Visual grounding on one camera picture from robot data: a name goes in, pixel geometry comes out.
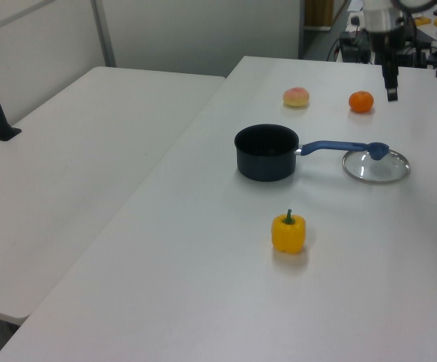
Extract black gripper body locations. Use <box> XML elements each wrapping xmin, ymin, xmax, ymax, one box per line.
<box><xmin>368</xmin><ymin>32</ymin><xmax>406</xmax><ymax>69</ymax></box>

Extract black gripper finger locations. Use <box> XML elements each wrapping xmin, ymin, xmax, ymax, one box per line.
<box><xmin>382</xmin><ymin>66</ymin><xmax>399</xmax><ymax>102</ymax></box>

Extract glass lid with blue knob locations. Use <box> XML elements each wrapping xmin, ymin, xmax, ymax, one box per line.
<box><xmin>341</xmin><ymin>142</ymin><xmax>411</xmax><ymax>185</ymax></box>

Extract black electronic equipment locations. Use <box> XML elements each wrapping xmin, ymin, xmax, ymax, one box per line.
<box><xmin>338</xmin><ymin>32</ymin><xmax>372</xmax><ymax>64</ymax></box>

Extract orange mandarin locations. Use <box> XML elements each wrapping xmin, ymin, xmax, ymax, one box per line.
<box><xmin>348</xmin><ymin>90</ymin><xmax>374</xmax><ymax>114</ymax></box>

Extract wooden cabinet panel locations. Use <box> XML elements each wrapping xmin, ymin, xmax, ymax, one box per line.
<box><xmin>303</xmin><ymin>0</ymin><xmax>334</xmax><ymax>29</ymax></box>

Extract pink yellow peach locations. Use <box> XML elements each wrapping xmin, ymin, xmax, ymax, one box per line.
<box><xmin>282</xmin><ymin>87</ymin><xmax>311</xmax><ymax>109</ymax></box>

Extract dark blue saucepan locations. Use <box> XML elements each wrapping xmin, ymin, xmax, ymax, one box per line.
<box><xmin>233</xmin><ymin>124</ymin><xmax>372</xmax><ymax>183</ymax></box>

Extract yellow bell pepper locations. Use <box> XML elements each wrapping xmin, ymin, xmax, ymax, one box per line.
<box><xmin>271</xmin><ymin>209</ymin><xmax>306</xmax><ymax>254</ymax></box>

